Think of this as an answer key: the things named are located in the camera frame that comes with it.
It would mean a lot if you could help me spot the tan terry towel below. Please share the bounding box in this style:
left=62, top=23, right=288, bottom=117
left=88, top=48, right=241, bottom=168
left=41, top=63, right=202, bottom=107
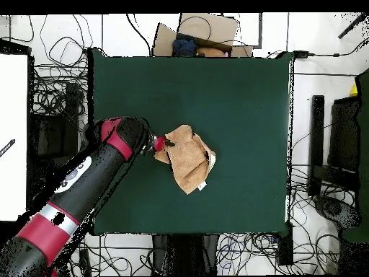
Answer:
left=153, top=124, right=217, bottom=195

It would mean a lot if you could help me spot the dark green table cloth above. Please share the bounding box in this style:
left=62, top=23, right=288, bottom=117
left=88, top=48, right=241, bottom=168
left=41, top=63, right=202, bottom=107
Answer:
left=87, top=47, right=295, bottom=234

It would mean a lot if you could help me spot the dark blue cloth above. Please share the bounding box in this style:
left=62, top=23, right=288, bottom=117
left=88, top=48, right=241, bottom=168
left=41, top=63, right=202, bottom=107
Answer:
left=172, top=33, right=198, bottom=58

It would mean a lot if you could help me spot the orange cloth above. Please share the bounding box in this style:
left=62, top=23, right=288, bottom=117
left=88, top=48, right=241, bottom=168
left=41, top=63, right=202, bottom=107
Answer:
left=195, top=46, right=226, bottom=58

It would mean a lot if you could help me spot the brown cardboard box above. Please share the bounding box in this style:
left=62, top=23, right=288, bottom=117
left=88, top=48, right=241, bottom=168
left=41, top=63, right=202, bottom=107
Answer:
left=151, top=12, right=254, bottom=58

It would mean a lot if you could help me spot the black power strip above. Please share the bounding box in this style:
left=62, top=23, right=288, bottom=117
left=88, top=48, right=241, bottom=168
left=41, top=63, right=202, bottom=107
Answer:
left=79, top=248, right=92, bottom=277
left=277, top=221, right=294, bottom=266

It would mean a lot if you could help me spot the black upright bar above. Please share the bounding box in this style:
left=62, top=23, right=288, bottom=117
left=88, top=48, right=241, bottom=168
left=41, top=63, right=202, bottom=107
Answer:
left=308, top=94, right=325, bottom=197

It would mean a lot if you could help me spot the black pen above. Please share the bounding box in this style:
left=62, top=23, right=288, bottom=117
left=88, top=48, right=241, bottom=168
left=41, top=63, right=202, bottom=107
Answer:
left=0, top=138, right=16, bottom=158

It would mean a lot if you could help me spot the black chair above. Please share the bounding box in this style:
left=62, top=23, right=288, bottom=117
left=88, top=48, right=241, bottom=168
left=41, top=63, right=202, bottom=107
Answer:
left=328, top=96, right=361, bottom=174

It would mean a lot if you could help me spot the black stand foot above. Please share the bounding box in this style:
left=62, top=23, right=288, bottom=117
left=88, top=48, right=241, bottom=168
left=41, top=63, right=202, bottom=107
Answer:
left=312, top=194, right=361, bottom=232

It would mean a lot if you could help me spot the dark green cloth cover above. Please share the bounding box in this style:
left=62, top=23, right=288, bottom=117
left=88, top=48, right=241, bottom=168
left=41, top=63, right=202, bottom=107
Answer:
left=341, top=67, right=369, bottom=243

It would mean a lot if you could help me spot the black rod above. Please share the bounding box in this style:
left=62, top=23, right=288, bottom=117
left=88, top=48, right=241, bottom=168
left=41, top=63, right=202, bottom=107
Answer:
left=337, top=12, right=369, bottom=40

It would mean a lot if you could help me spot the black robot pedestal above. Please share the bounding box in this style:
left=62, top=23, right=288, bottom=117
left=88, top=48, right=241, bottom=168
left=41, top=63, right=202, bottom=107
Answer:
left=151, top=234, right=220, bottom=276

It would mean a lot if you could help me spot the black cable tangle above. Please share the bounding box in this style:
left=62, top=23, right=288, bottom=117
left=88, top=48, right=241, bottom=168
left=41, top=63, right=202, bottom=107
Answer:
left=215, top=161, right=358, bottom=275
left=28, top=14, right=94, bottom=116

